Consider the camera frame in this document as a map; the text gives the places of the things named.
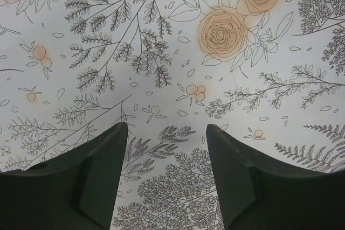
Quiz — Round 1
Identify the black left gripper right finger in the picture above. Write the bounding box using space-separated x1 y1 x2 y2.
206 124 344 229

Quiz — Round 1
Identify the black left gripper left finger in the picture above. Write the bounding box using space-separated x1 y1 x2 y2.
1 122 128 229

